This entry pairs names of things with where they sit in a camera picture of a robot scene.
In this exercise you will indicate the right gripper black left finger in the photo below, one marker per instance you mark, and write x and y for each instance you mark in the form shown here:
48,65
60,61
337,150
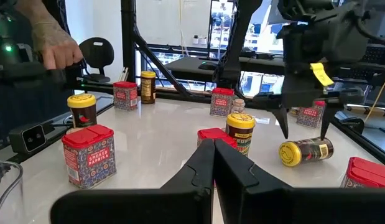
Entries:
179,202

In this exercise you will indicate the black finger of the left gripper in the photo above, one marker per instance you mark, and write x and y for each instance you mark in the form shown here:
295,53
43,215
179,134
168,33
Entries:
283,121
326,119

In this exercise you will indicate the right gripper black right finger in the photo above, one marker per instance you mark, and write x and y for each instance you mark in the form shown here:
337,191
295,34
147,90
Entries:
273,205

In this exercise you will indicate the yellow-lidded dark spice jar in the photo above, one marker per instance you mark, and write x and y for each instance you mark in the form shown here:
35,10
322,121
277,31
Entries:
240,124
81,110
148,87
305,151

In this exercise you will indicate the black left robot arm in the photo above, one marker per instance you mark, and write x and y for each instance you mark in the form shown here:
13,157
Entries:
239,40

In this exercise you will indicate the person's forearm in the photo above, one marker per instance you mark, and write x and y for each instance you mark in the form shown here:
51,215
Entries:
30,11

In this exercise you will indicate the yellow paper tag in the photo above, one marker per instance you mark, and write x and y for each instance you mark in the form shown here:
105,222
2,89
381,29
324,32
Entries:
321,74

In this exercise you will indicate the backlit black keyboard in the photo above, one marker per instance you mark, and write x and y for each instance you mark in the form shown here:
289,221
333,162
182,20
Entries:
378,55

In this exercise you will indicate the black computer mouse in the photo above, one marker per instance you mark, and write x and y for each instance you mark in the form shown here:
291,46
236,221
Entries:
207,66

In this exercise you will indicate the small white cup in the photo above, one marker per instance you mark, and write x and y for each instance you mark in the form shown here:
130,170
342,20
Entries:
195,40
203,40

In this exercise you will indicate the dark grey desk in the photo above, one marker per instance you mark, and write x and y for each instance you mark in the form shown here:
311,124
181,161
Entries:
186,67

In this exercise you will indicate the black office chair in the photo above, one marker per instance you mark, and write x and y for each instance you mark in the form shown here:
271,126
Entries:
97,59

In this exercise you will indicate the clear plastic tray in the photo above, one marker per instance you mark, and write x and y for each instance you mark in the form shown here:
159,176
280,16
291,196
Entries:
5,199

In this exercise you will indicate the person's hand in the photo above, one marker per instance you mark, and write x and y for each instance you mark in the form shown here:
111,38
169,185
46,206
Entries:
60,51

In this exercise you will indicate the black table-level camera box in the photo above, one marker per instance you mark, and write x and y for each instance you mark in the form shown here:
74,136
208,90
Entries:
27,138

